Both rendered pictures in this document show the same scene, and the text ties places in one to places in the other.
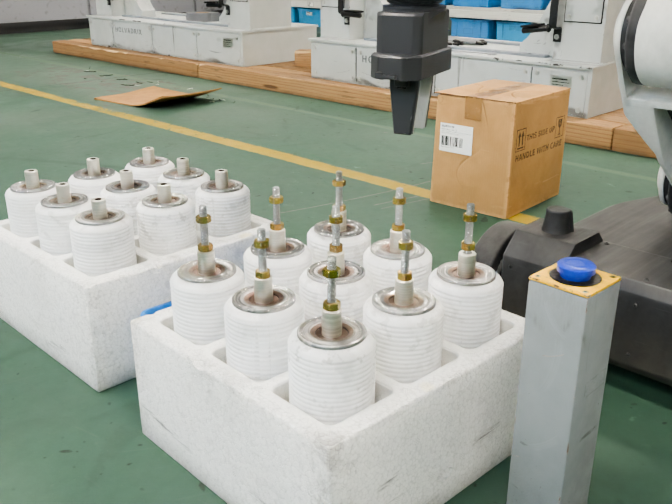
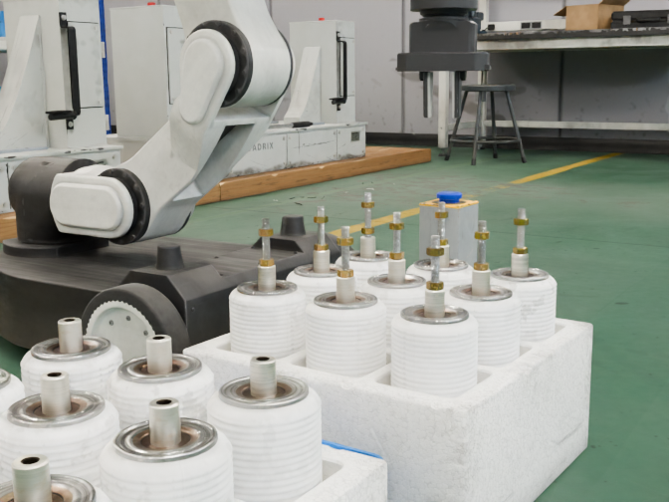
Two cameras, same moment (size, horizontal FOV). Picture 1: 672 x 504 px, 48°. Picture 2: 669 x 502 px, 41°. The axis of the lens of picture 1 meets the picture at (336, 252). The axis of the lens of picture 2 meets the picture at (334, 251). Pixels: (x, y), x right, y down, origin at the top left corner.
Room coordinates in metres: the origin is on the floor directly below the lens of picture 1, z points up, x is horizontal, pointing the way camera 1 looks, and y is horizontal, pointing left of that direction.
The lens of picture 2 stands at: (1.21, 1.08, 0.51)
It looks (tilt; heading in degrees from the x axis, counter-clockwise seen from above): 11 degrees down; 258
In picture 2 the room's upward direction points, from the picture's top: 1 degrees counter-clockwise
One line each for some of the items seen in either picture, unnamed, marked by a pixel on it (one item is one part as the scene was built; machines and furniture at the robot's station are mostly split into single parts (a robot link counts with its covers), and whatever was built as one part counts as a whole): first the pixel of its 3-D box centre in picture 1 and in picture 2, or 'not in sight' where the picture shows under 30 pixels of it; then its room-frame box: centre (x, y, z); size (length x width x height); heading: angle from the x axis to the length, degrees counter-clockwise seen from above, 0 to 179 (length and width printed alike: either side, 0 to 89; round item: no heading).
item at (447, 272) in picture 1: (466, 274); (367, 256); (0.89, -0.17, 0.25); 0.08 x 0.08 x 0.01
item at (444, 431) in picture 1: (336, 381); (396, 400); (0.90, 0.00, 0.09); 0.39 x 0.39 x 0.18; 43
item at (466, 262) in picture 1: (466, 264); (367, 248); (0.89, -0.17, 0.26); 0.02 x 0.02 x 0.03
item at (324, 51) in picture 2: not in sight; (239, 90); (0.73, -3.35, 0.45); 1.51 x 0.57 x 0.74; 46
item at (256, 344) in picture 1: (266, 366); (479, 365); (0.81, 0.09, 0.16); 0.10 x 0.10 x 0.18
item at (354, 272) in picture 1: (335, 272); (396, 281); (0.90, 0.00, 0.25); 0.08 x 0.08 x 0.01
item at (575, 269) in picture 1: (575, 271); (449, 198); (0.74, -0.25, 0.32); 0.04 x 0.04 x 0.02
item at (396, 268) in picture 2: (335, 263); (396, 272); (0.90, 0.00, 0.26); 0.02 x 0.02 x 0.03
